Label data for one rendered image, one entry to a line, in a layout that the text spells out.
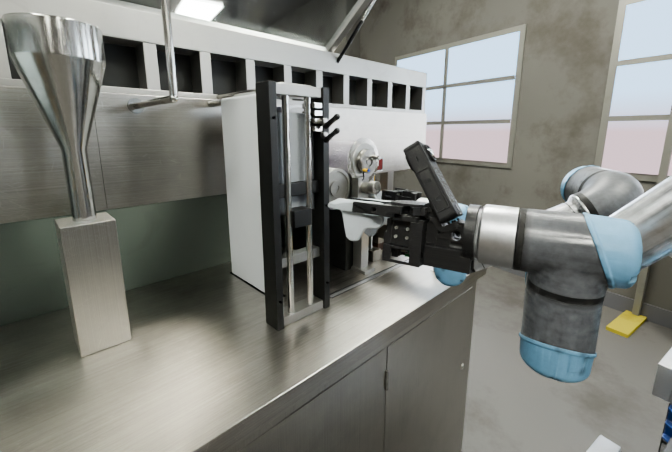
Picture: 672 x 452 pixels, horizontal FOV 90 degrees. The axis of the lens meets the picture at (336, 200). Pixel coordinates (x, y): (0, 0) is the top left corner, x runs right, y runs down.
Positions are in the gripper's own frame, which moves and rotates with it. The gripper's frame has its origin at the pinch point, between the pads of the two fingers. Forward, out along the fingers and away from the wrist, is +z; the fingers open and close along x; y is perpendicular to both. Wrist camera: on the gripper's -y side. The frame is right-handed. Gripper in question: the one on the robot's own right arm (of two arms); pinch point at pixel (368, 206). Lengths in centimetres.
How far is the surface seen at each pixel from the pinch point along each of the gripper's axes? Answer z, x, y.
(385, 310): -27.1, 24.2, -19.0
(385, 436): -29, 25, -54
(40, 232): 30, 84, 2
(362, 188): -7.2, 11.3, 8.3
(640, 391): -75, -135, -109
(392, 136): 30, -53, 23
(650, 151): -56, -231, 12
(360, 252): -6.8, 11.3, -12.3
